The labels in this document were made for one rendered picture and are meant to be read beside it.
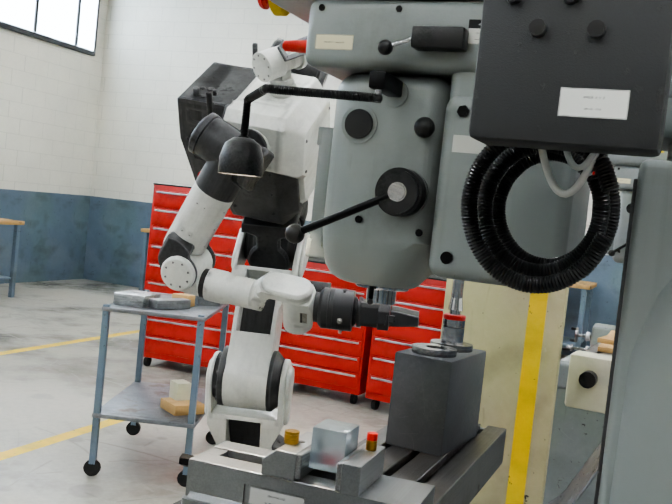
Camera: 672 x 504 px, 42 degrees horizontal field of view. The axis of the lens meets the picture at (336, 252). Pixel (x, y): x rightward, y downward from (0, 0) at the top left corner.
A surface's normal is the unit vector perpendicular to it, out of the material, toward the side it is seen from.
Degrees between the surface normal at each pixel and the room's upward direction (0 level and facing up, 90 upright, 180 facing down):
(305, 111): 59
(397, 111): 90
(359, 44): 90
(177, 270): 105
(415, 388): 90
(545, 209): 90
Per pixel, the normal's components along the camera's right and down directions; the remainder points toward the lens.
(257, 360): -0.03, -0.46
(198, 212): -0.25, 0.28
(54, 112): 0.92, 0.11
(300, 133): 0.62, 0.02
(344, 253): -0.46, 0.46
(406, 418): -0.46, 0.00
